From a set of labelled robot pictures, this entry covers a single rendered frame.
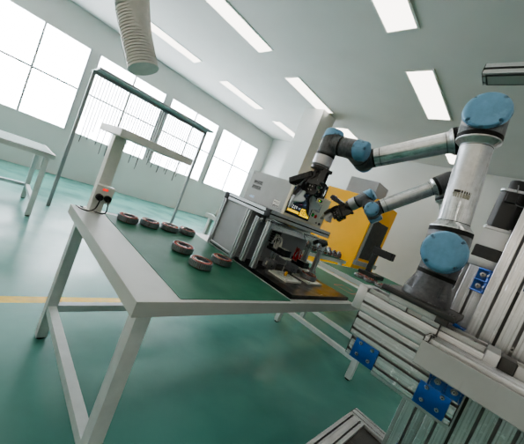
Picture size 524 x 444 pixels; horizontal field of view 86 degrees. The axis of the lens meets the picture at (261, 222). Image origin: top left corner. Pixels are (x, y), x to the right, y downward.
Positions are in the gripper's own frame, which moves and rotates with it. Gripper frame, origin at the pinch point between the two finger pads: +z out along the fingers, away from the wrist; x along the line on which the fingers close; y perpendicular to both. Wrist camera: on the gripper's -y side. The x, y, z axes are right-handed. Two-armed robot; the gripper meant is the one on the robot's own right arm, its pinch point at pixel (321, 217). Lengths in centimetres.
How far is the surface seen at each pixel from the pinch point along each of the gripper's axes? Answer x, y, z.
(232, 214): -41, -11, 40
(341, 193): 326, -183, 88
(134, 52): -114, -79, 20
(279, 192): -28.7, -14.2, 8.8
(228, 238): -41, 3, 46
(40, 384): -116, 65, 104
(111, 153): -111, -35, 52
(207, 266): -78, 33, 26
